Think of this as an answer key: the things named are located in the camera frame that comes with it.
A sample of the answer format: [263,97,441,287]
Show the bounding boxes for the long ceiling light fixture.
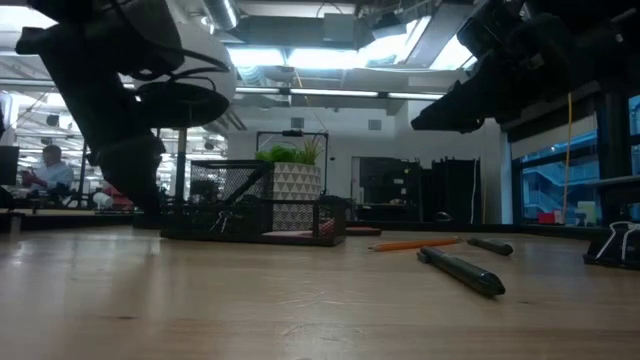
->
[234,87,446,101]

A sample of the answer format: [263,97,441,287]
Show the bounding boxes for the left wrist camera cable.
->
[129,37,231,84]

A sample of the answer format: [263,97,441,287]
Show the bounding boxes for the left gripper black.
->
[37,44,166,229]

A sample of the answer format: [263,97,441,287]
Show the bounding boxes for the orange pencil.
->
[368,237,464,253]

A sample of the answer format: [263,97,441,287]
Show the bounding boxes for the white globe table lamp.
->
[133,19,239,217]

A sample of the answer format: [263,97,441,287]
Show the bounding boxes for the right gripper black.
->
[410,4,576,134]

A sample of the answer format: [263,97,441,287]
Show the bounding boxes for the black mesh desk organizer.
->
[159,158,350,247]

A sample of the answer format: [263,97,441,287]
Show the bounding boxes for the thick black marker pen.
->
[416,245,506,299]

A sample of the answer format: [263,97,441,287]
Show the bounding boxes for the black storage cabinets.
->
[352,155,482,225]

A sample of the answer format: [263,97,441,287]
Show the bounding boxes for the dark computer monitor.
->
[0,144,20,187]

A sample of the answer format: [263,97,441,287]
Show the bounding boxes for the black binder clip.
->
[209,209,242,235]
[582,220,640,271]

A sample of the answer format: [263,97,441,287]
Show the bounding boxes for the black aluminium table frame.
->
[0,208,640,242]

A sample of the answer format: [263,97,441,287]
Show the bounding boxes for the person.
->
[19,144,76,191]

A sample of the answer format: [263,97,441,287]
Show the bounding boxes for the succulent in triangle-pattern pot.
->
[255,134,324,232]

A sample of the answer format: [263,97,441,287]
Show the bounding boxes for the slim black pen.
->
[467,237,515,257]

